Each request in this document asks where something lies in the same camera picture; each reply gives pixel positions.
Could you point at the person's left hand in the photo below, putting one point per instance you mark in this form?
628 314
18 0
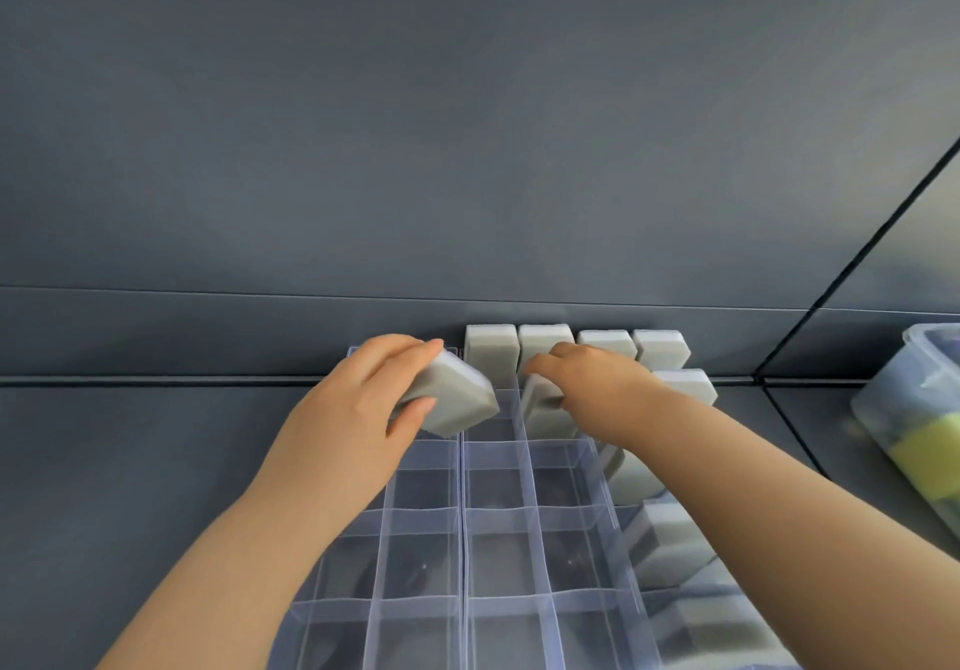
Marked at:
337 422

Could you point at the person's right forearm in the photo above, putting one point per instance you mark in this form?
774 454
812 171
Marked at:
795 542

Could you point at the person's right hand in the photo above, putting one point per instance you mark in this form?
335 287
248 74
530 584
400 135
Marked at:
611 403

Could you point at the person's left forearm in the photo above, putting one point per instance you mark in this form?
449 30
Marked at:
217 579

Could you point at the clear plastic storage bin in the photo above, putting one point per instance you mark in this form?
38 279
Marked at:
896 399

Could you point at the person's left thumb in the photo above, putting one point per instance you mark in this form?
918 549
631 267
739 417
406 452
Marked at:
412 416

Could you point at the yellow sponge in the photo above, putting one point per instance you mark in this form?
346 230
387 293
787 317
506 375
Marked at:
926 455

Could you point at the person's right thumb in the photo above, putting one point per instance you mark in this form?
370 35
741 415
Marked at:
546 379

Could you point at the clear plastic divider box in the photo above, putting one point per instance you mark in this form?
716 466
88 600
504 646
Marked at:
540 564
675 617
390 564

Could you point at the row of grey sponges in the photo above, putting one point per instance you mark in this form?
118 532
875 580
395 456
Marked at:
660 350

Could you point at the grey sponge block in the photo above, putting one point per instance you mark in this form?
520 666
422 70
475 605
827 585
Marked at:
541 410
457 395

